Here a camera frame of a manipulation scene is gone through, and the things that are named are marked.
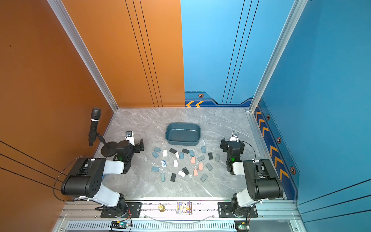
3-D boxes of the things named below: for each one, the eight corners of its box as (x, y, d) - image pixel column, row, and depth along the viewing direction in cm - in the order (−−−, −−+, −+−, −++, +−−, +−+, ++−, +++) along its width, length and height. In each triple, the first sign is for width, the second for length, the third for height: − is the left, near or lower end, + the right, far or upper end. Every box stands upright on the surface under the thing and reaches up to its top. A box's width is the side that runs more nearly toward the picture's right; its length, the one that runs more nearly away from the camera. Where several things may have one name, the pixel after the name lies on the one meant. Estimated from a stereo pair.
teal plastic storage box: (164, 146, 100) (163, 142, 96) (167, 126, 111) (166, 122, 107) (200, 146, 100) (201, 142, 96) (199, 126, 111) (200, 122, 107)
